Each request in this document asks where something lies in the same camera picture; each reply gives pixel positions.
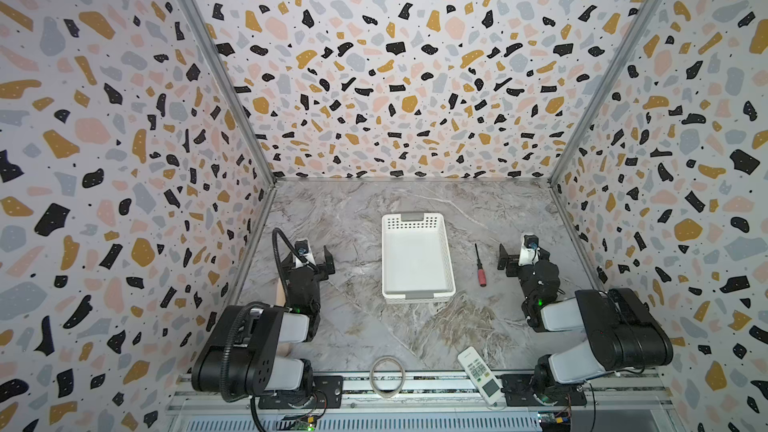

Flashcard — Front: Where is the red handled screwdriver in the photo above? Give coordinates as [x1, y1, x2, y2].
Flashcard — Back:
[474, 245, 487, 287]

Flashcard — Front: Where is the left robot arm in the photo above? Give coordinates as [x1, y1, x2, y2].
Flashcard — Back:
[191, 241, 335, 408]

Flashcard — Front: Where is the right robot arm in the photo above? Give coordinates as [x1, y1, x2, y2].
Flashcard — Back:
[497, 235, 673, 405]

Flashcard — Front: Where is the white perforated plastic bin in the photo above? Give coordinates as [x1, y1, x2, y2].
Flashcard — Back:
[381, 212, 456, 304]

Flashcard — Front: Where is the white remote control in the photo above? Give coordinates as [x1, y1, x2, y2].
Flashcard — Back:
[457, 346, 504, 406]

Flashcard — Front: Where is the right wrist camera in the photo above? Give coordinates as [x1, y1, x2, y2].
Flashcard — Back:
[518, 234, 540, 266]

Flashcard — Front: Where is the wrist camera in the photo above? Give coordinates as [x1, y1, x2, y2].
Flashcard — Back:
[518, 234, 540, 266]
[293, 239, 316, 268]

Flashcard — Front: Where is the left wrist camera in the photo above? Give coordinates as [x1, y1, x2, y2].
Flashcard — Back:
[293, 239, 316, 268]

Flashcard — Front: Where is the wooden handle object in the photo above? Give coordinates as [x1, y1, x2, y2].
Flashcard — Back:
[275, 282, 293, 357]

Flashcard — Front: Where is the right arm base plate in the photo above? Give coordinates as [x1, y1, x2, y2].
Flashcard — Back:
[500, 373, 587, 407]

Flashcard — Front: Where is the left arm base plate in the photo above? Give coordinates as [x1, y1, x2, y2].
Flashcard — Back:
[258, 375, 344, 412]

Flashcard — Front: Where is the black corrugated cable conduit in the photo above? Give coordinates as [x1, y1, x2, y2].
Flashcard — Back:
[218, 227, 313, 432]

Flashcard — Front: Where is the clear tape ring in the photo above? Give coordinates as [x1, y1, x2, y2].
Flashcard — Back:
[368, 356, 407, 399]

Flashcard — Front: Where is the aluminium frame rail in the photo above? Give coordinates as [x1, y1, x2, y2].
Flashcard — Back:
[166, 369, 686, 431]

